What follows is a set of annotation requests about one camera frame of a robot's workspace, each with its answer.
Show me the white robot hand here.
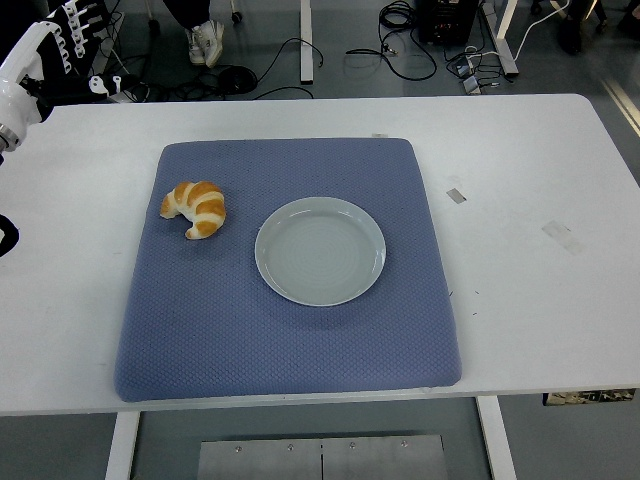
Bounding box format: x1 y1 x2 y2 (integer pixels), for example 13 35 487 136
0 0 124 132

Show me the croissant bread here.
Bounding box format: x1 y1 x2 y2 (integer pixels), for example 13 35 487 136
159 180 227 240

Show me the grey round plate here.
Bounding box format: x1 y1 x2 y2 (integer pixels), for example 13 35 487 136
254 196 388 307

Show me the grey metal plate with screws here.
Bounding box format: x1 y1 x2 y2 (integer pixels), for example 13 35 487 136
197 434 447 480

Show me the person's leg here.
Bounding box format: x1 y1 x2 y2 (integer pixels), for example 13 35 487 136
162 0 214 31

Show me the white straight table leg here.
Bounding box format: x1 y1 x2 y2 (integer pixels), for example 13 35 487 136
298 0 315 83

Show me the blue quilted mat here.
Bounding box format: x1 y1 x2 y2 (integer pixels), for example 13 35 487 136
113 137 462 404

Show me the white table support leg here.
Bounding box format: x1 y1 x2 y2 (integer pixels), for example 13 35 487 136
475 396 518 480
103 412 142 480

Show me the black equipment box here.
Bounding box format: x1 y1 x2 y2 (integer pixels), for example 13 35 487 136
417 0 479 46

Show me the white angled table leg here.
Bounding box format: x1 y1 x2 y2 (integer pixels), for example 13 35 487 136
482 0 520 77

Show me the large clear tape piece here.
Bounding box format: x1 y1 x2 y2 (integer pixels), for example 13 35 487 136
541 219 586 257

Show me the black round cable bundle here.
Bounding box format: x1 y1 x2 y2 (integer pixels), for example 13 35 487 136
218 64 259 95

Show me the thin black cable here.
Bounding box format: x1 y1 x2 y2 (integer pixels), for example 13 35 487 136
254 37 326 101

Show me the coiled black cable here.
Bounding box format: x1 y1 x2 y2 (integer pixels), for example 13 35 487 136
345 0 439 81

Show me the white cable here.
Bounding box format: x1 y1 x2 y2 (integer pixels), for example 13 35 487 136
514 0 571 59

